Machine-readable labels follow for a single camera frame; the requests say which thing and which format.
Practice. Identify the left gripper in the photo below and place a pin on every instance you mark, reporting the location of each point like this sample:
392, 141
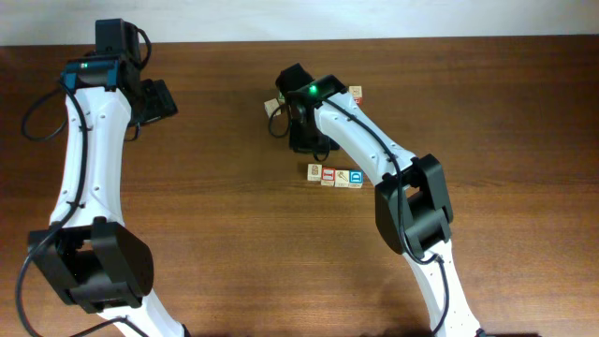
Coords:
159, 102

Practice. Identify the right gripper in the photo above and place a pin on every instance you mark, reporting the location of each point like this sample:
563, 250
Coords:
298, 145

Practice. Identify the red letter I block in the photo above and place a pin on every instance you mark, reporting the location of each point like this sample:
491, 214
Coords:
328, 176

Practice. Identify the ice cream cone block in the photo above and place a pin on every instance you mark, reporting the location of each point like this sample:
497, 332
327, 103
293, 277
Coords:
341, 178

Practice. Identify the blue letter D block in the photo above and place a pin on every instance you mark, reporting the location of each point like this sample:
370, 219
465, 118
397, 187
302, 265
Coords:
356, 179

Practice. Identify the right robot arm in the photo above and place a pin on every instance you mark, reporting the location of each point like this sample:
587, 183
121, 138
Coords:
413, 211

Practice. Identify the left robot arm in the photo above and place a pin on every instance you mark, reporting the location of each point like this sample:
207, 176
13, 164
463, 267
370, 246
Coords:
87, 255

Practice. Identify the block with number one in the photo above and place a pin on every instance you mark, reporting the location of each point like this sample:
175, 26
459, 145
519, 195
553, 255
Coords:
272, 107

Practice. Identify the plain top red-sided block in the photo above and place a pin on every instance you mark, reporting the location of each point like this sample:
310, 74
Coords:
356, 92

